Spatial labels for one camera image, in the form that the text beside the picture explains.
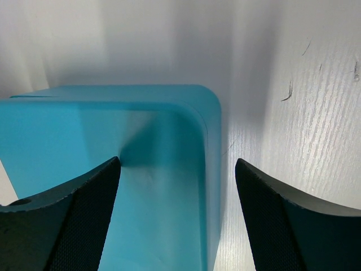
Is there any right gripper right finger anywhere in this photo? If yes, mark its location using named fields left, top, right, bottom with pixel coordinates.
left=235, top=159, right=360, bottom=270

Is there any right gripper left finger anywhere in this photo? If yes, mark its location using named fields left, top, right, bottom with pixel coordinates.
left=1, top=156, right=121, bottom=270

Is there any teal box lid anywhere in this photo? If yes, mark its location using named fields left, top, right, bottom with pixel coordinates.
left=1, top=98, right=207, bottom=270

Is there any teal chocolate box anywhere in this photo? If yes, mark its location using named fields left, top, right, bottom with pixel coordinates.
left=2, top=85, right=221, bottom=270

